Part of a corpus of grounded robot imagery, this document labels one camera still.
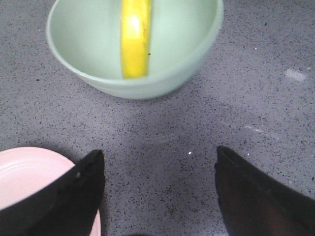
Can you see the pink plate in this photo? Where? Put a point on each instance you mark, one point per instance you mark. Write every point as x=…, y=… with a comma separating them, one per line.
x=26, y=170

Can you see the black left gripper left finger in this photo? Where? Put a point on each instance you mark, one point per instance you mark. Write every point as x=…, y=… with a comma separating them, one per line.
x=66, y=207

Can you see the yellow banana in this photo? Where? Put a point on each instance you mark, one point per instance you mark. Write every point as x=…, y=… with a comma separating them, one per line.
x=135, y=30

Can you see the green ribbed bowl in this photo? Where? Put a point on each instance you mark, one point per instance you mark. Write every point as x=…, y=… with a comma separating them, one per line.
x=84, y=35

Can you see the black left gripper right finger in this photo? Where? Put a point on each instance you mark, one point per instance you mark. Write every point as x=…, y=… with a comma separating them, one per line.
x=254, y=204

